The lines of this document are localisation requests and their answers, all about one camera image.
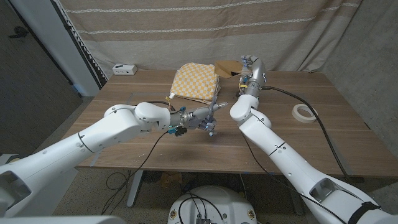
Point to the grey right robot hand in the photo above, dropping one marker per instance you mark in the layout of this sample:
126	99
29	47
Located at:
255	74

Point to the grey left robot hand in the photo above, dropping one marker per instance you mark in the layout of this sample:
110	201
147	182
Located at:
196	118

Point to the brown paper bag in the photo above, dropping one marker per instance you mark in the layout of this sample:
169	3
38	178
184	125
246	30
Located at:
228	68

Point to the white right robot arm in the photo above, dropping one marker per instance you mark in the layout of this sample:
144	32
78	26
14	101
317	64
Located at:
295	165

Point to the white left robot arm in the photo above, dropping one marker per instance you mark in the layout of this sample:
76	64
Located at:
77	146

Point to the yellow white checkered towel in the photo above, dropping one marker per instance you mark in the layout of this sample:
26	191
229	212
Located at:
196	81

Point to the white tape roll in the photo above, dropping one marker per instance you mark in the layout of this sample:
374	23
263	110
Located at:
298	116

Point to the grey tape line marking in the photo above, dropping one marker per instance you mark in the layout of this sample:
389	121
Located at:
130	96

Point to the beige striped curtain backdrop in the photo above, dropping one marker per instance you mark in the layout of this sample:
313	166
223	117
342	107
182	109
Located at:
217	46

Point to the tan crumpled paper piece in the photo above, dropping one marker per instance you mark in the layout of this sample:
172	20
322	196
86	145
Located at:
171	180

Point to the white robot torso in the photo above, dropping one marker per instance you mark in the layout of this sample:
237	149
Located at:
214	199

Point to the white power strip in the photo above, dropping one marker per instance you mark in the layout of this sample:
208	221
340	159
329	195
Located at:
124	69

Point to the black curtain edge strip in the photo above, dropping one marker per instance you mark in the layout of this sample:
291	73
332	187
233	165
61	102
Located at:
80	49

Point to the dark grey door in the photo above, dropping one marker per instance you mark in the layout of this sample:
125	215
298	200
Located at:
31	93

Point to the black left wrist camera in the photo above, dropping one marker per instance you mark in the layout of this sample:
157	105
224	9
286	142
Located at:
179	131

